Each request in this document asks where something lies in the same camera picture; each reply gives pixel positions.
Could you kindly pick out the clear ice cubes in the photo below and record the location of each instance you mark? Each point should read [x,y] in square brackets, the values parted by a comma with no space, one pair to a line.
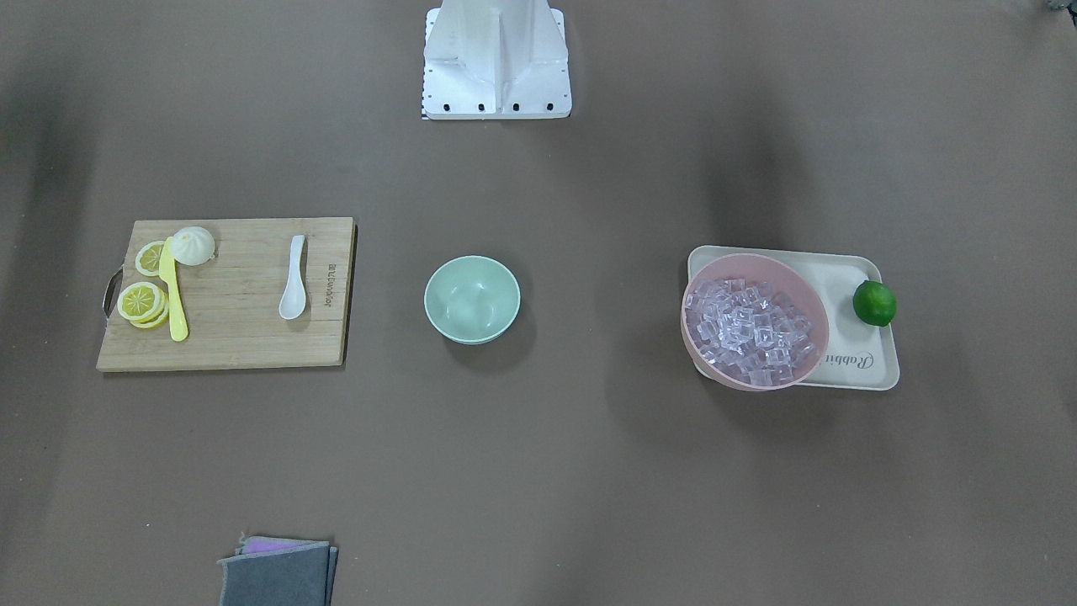
[749,332]

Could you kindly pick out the white ceramic spoon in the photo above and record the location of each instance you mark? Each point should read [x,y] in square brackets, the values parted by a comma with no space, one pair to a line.
[293,301]

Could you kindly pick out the mint green bowl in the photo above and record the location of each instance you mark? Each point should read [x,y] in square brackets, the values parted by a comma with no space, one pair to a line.
[472,300]

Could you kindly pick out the pink bowl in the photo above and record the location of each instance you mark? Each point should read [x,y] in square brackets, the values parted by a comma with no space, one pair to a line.
[753,267]

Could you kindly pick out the bamboo cutting board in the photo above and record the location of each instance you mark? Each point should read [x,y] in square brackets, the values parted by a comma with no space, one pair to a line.
[231,302]

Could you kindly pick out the cream rabbit tray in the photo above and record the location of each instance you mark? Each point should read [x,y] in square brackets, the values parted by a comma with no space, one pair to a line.
[859,356]

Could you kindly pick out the green lime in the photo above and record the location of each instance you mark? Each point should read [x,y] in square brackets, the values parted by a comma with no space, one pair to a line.
[874,303]

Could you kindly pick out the white steamed bun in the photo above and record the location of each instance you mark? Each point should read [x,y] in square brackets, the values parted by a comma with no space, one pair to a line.
[193,246]

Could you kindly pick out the yellow plastic knife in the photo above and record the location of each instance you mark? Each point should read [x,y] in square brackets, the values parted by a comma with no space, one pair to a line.
[178,327]

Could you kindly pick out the grey folded cloth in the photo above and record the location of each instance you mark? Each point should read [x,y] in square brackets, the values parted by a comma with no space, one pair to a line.
[279,571]

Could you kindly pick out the lemon slice near bun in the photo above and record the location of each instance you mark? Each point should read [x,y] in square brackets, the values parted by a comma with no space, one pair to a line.
[148,258]

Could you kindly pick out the lemon slice stack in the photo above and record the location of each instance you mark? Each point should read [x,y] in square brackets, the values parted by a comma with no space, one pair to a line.
[143,305]

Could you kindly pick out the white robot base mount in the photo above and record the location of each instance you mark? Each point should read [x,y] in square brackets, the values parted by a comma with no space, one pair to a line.
[495,60]

